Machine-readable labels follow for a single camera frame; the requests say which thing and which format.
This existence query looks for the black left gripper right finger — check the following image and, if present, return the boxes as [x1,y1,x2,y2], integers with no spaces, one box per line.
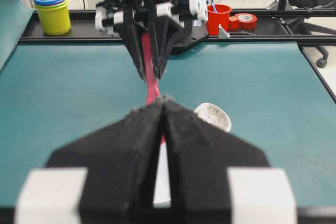
[163,100,270,223]

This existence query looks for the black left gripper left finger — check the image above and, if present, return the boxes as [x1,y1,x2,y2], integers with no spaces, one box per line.
[46,101,164,223]

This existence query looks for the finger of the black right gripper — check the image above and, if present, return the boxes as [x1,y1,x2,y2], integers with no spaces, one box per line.
[148,15,184,80]
[114,7,146,82]

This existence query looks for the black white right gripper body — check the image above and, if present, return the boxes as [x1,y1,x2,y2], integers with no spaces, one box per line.
[95,0,208,35]

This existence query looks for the pink ceramic spoon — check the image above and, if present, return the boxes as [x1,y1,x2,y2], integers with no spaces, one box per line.
[140,31,166,145]

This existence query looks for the speckled white spoon rest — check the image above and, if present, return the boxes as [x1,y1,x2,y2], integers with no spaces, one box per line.
[194,103,232,132]

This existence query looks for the white ceramic bowl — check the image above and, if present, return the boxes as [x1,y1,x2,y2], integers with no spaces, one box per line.
[153,142,171,208]

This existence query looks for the red plastic cup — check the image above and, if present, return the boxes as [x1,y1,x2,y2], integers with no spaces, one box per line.
[207,4,232,36]

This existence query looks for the red tape roll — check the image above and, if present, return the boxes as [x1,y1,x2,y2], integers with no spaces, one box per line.
[229,13,257,30]

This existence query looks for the stacked yellow green blue cups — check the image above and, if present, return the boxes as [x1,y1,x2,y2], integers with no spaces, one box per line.
[34,0,71,36]

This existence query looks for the small metal corner bracket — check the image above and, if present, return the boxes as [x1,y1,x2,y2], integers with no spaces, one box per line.
[218,24,230,39]

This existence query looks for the black aluminium table frame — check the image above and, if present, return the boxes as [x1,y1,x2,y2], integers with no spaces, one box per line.
[17,0,336,104]

